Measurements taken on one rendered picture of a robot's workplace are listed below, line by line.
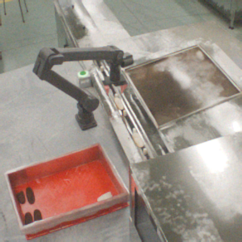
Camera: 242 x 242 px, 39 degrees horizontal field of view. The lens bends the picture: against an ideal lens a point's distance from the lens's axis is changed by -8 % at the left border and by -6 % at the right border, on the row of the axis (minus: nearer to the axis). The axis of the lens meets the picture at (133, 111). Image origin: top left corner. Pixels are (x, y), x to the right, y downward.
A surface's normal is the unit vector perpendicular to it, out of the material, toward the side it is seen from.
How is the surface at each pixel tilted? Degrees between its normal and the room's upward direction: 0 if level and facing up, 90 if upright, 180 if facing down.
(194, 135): 10
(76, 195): 0
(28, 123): 0
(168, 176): 0
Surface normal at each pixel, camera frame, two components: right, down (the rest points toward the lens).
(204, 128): -0.16, -0.70
